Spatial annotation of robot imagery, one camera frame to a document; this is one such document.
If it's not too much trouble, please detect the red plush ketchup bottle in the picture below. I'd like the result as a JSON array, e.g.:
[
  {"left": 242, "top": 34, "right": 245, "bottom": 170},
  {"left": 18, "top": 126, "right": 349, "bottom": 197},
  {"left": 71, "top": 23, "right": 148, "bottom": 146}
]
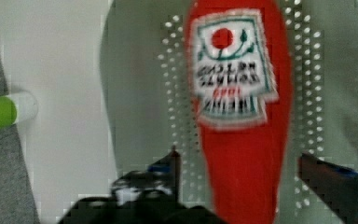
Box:
[{"left": 185, "top": 0, "right": 293, "bottom": 224}]

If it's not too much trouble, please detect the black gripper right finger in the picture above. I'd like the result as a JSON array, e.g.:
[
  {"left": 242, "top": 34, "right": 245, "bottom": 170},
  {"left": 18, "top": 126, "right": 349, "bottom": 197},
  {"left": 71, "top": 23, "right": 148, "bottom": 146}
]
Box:
[{"left": 297, "top": 153, "right": 358, "bottom": 224}]

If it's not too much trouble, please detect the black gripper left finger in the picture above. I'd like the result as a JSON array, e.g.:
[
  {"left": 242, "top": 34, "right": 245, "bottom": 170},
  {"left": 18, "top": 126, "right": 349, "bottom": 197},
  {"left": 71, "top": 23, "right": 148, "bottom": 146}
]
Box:
[{"left": 111, "top": 147, "right": 181, "bottom": 205}]

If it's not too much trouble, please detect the green oval strainer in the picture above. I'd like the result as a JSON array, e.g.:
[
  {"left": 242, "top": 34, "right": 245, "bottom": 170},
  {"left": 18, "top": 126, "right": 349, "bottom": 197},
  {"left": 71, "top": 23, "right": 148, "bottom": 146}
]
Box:
[{"left": 100, "top": 0, "right": 358, "bottom": 224}]

